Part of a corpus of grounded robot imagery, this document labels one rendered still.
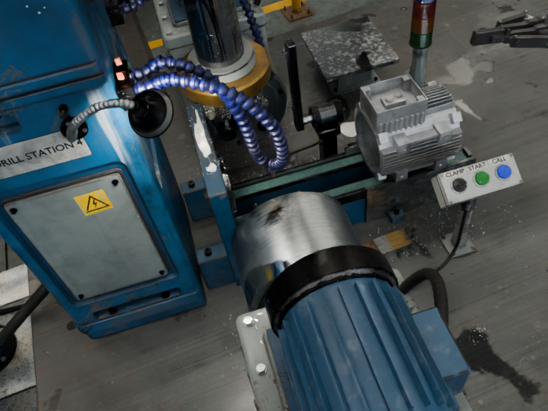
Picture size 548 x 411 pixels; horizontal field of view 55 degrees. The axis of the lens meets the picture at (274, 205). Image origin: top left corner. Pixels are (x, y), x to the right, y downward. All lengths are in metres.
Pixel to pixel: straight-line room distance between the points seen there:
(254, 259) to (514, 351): 0.61
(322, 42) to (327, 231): 0.97
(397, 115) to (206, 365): 0.71
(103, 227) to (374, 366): 0.61
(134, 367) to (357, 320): 0.76
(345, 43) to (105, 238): 1.07
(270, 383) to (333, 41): 1.26
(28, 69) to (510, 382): 1.06
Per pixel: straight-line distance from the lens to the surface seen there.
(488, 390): 1.24
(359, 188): 1.33
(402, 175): 1.30
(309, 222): 0.97
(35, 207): 1.00
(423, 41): 1.58
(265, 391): 0.83
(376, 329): 0.63
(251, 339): 0.86
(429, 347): 0.68
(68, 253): 1.09
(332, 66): 1.71
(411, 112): 1.24
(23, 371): 1.91
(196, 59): 1.04
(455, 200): 1.16
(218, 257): 1.25
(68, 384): 1.36
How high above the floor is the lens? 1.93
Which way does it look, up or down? 50 degrees down
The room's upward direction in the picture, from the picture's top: 10 degrees counter-clockwise
